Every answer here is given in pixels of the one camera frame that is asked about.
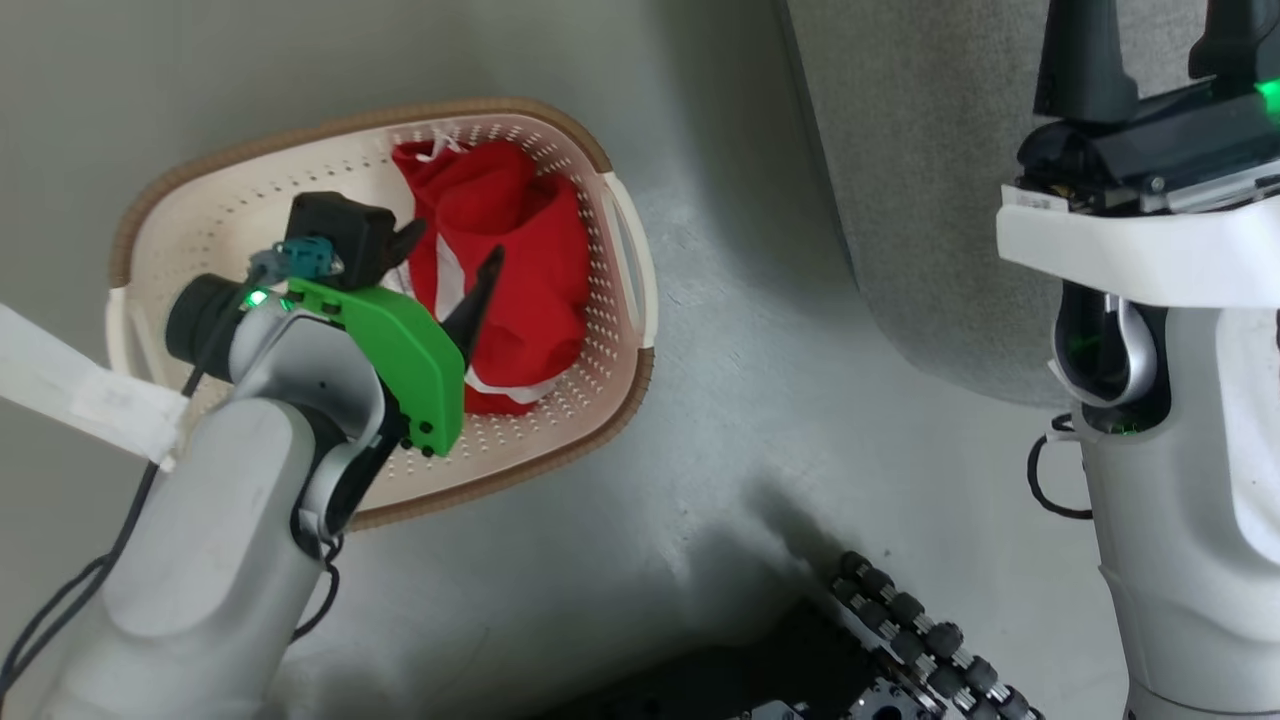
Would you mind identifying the red garment with white trim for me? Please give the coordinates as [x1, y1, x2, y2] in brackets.
[392, 138, 592, 417]

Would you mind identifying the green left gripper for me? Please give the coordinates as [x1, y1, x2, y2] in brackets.
[287, 218, 505, 459]

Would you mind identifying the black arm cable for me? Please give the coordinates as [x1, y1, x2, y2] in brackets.
[0, 300, 343, 696]
[1027, 413, 1096, 521]

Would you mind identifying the black roller omni wheel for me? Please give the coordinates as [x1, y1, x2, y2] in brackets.
[828, 550, 1047, 720]

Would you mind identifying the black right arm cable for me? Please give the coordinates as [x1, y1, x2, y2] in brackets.
[1027, 413, 1096, 521]

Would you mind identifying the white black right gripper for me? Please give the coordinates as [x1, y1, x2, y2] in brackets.
[997, 0, 1280, 309]

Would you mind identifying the beige perforated laundry basket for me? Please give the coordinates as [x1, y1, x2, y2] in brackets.
[105, 97, 659, 531]

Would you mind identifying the grey fabric sofa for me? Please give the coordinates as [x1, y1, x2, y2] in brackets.
[785, 0, 1280, 407]

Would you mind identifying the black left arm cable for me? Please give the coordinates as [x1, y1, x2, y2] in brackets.
[0, 300, 343, 696]

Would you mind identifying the teal cable connector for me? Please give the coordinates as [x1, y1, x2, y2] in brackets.
[248, 237, 344, 288]

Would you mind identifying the white tape strip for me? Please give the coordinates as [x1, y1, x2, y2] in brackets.
[0, 303, 191, 471]

